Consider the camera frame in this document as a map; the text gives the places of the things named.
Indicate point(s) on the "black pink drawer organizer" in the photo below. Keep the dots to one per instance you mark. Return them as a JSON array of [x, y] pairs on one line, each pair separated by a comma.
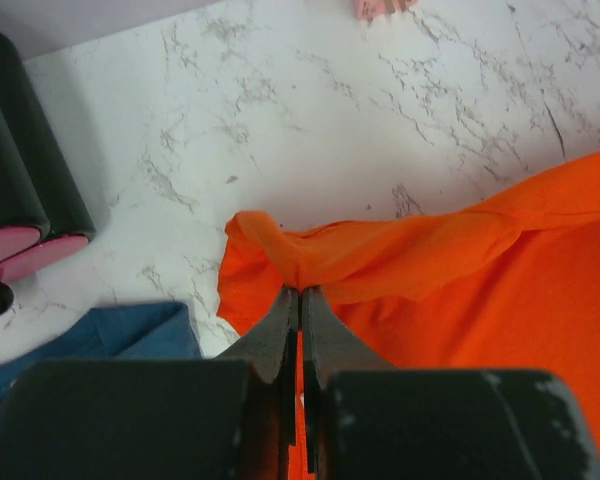
[[43, 218]]

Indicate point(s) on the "orange t shirt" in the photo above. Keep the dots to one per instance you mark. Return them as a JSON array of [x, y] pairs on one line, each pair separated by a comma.
[[513, 281]]

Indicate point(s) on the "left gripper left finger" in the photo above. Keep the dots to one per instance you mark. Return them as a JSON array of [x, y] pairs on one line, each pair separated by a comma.
[[268, 411]]

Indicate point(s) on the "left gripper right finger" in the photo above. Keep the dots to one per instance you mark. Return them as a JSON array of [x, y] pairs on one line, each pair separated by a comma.
[[329, 347]]

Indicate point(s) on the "folded blue t shirt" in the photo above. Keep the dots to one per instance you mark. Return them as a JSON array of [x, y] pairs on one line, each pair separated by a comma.
[[147, 331]]

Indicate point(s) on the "pink cube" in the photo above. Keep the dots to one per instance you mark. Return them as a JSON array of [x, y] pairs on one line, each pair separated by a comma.
[[370, 9]]

